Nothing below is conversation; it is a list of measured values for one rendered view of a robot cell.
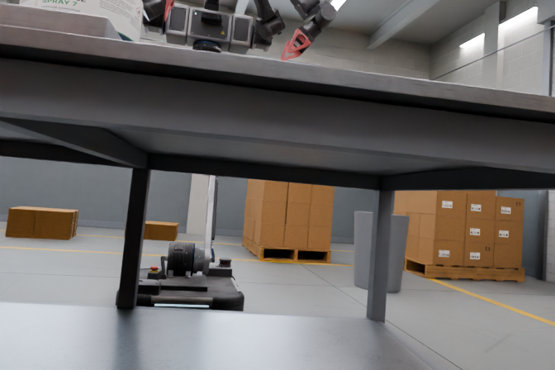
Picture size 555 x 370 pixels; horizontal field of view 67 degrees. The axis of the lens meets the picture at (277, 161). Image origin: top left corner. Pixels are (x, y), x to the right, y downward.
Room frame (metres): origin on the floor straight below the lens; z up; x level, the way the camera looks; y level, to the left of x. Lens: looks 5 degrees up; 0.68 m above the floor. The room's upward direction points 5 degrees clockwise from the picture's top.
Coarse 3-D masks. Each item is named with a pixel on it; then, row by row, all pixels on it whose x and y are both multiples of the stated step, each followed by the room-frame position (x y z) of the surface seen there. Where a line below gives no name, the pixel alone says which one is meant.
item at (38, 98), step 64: (0, 64) 0.44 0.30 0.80; (64, 64) 0.45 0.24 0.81; (64, 128) 0.74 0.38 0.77; (128, 128) 0.48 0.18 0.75; (192, 128) 0.47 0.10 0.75; (256, 128) 0.48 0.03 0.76; (320, 128) 0.49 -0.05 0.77; (384, 128) 0.50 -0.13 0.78; (448, 128) 0.51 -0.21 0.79; (512, 128) 0.52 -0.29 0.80; (384, 192) 1.74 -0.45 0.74; (128, 256) 1.61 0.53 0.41; (384, 256) 1.74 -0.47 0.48; (0, 320) 1.37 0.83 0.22; (64, 320) 1.42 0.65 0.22; (128, 320) 1.47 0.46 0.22; (192, 320) 1.53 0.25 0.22; (256, 320) 1.60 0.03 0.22; (320, 320) 1.67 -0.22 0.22; (384, 320) 1.75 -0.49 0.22
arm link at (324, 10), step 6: (324, 0) 1.35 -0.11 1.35; (300, 6) 1.40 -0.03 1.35; (318, 6) 1.34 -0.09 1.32; (324, 6) 1.33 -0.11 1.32; (330, 6) 1.34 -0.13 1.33; (300, 12) 1.42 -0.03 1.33; (312, 12) 1.39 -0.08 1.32; (318, 12) 1.36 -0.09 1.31; (324, 12) 1.33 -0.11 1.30; (330, 12) 1.34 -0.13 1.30; (336, 12) 1.34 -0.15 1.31; (306, 18) 1.43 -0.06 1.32; (318, 18) 1.36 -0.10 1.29; (324, 18) 1.34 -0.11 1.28; (330, 18) 1.34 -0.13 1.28; (324, 24) 1.38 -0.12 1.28
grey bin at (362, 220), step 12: (360, 216) 3.50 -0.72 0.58; (396, 216) 3.38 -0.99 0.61; (408, 216) 3.50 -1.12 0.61; (360, 228) 3.50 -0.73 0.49; (396, 228) 3.39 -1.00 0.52; (360, 240) 3.50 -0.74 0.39; (396, 240) 3.40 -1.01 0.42; (360, 252) 3.50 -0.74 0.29; (396, 252) 3.41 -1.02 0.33; (360, 264) 3.50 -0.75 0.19; (396, 264) 3.43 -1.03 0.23; (360, 276) 3.50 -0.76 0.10; (396, 276) 3.44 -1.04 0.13; (396, 288) 3.46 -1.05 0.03
